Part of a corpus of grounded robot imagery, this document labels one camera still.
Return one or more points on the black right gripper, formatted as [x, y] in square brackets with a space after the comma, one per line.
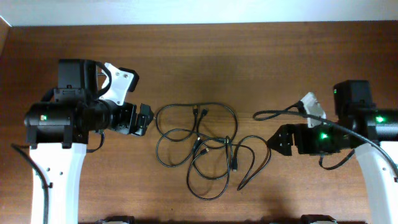
[296, 139]

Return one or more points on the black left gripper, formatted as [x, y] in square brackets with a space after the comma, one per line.
[129, 126]

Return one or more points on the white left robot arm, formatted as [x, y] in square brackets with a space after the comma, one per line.
[58, 137]

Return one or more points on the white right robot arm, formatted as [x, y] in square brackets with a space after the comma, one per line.
[370, 134]

